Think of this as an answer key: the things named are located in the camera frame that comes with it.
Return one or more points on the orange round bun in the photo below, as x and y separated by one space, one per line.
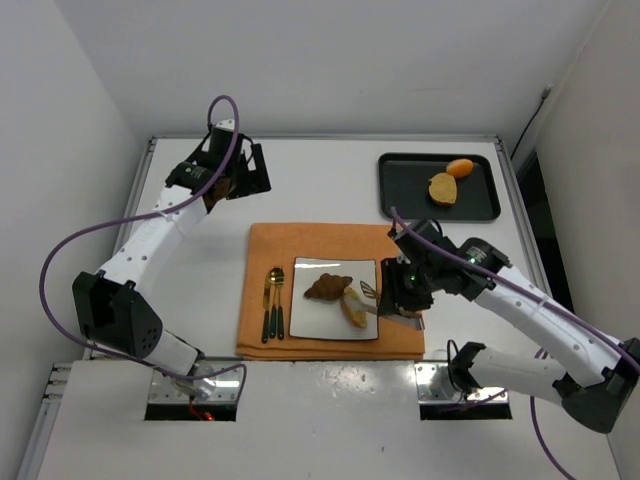
460 168

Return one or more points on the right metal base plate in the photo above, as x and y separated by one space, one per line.
434 388

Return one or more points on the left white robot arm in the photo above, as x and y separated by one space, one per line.
112 304

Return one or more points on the bread slice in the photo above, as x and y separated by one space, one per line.
351 306
442 189

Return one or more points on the gold knife green handle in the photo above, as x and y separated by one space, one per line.
266 306

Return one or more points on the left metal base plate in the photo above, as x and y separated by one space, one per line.
221 386

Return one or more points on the gold fork green handle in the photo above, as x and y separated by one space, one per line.
280 305

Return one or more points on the dark brown bread piece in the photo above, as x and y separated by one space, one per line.
328 287

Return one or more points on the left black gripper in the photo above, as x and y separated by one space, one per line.
255 170

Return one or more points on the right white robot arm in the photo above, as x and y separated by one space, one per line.
589 374

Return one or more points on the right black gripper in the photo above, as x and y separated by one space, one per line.
395 288

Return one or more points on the metal serving tongs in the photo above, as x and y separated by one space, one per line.
396 314

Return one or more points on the orange cloth placemat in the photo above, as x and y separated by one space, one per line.
279 244

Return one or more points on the metal base plate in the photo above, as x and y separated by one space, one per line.
221 386
434 388

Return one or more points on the gold spoon green handle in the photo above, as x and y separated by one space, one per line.
272 329

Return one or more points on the white square plate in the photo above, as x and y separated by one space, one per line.
324 319

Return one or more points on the black tray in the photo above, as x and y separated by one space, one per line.
404 180

